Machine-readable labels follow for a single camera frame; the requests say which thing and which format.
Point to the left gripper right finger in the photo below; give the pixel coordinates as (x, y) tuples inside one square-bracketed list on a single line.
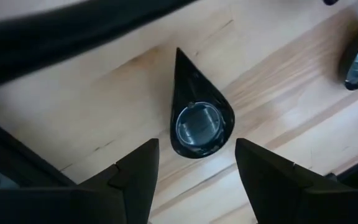
[(266, 180)]

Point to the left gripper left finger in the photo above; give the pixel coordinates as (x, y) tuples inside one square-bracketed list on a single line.
[(138, 174)]

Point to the black teardrop mini plate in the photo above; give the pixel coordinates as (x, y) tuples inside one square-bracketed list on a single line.
[(197, 93), (357, 67)]

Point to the black leaf-shaped mini plate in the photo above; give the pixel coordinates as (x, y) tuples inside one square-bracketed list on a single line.
[(330, 2)]

